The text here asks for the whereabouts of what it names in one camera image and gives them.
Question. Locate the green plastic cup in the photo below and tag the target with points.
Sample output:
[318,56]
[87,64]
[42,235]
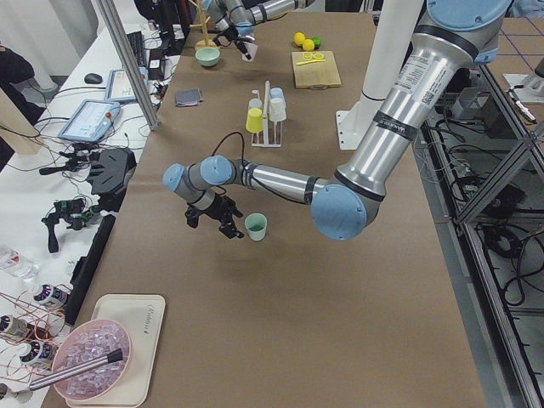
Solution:
[256,226]

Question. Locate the white wire cup rack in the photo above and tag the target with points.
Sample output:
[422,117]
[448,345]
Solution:
[271,136]

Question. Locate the black bracket stand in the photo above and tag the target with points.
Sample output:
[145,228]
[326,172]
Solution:
[109,177]

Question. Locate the white plastic cup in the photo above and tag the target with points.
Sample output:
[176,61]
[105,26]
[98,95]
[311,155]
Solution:
[277,110]

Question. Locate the grey folded cloth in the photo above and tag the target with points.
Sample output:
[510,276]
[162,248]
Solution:
[188,97]

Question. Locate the whole yellow lemon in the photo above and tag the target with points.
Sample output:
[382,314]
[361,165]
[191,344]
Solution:
[308,44]
[299,38]

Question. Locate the black keyboard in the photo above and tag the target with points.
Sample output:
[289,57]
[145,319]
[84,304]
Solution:
[136,42]

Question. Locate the yellow plastic knife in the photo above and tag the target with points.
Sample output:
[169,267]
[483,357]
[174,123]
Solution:
[307,62]

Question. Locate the plastic water bottle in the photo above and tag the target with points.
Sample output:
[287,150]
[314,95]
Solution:
[17,265]

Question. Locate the yellow plastic cup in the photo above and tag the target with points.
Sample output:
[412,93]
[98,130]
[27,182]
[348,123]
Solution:
[254,120]

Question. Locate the wooden mug tree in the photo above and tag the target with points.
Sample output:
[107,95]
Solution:
[203,18]

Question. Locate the pink plastic cup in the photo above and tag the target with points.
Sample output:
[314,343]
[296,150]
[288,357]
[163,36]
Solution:
[251,51]

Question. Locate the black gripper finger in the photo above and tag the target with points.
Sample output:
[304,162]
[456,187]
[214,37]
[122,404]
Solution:
[229,229]

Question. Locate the grey plastic cup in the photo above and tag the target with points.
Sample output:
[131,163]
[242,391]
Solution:
[255,103]

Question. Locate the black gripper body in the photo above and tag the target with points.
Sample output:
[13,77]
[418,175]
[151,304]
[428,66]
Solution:
[219,206]
[232,36]

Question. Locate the blue plastic cup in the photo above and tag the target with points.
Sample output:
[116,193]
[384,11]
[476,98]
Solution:
[276,93]

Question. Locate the green bowl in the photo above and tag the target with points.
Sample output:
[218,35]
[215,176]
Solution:
[207,56]

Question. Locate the small purple label bottle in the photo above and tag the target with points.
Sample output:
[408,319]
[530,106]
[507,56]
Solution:
[49,296]

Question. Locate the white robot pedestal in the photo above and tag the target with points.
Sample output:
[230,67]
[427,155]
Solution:
[370,85]

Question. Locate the metal muddler stick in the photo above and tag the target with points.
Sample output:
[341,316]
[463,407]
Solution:
[111,357]

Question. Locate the blue teach pendant tablet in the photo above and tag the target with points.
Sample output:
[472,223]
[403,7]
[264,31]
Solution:
[91,121]

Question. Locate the wooden cutting board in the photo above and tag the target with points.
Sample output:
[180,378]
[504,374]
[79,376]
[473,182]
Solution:
[317,75]

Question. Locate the aluminium frame post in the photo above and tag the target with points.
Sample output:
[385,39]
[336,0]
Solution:
[119,38]

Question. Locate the black computer mouse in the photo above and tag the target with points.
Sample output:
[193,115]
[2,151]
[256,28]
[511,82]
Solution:
[93,78]

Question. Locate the cream plastic tray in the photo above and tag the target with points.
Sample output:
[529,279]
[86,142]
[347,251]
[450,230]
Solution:
[141,315]

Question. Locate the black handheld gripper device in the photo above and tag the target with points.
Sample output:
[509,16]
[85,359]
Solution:
[74,212]

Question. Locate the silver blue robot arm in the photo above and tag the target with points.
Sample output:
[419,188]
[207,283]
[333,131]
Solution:
[235,21]
[435,39]

